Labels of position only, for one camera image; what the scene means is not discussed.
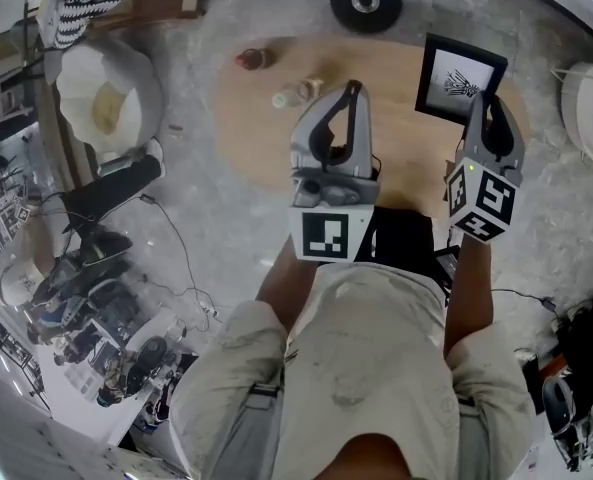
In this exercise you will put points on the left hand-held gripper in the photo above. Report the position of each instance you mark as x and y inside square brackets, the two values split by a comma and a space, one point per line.
[326, 233]

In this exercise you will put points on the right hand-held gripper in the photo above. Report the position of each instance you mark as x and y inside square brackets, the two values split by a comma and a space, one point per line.
[481, 198]

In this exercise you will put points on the black framed picture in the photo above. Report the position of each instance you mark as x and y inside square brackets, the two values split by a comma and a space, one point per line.
[441, 68]

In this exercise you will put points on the person's right forearm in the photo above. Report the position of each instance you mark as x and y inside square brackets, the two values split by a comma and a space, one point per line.
[468, 298]

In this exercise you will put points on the person's left forearm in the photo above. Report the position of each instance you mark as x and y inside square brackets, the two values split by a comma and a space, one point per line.
[286, 298]

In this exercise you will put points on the wooden coffee table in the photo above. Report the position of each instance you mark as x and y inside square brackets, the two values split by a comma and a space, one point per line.
[406, 158]

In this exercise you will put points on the clear water bottle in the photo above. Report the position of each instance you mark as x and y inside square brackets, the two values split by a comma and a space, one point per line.
[291, 95]

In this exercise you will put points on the round white side table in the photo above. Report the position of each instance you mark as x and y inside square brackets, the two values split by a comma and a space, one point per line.
[581, 113]

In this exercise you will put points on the person's black trouser leg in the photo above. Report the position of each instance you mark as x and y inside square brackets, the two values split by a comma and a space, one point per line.
[401, 243]

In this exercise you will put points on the black floor lamp stand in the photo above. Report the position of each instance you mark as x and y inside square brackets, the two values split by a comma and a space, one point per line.
[366, 3]

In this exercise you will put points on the black belt-worn device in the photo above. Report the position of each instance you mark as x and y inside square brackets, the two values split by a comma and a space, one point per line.
[447, 268]

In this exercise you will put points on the white round armchair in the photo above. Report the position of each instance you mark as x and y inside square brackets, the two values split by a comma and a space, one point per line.
[141, 88]

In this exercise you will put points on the white power strip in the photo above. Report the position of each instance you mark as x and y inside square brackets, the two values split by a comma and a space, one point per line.
[209, 311]

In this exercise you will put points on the person's white t-shirt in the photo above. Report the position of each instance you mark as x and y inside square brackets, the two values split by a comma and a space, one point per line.
[366, 368]

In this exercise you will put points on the black and white striped cushion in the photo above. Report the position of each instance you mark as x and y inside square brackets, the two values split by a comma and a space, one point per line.
[86, 3]

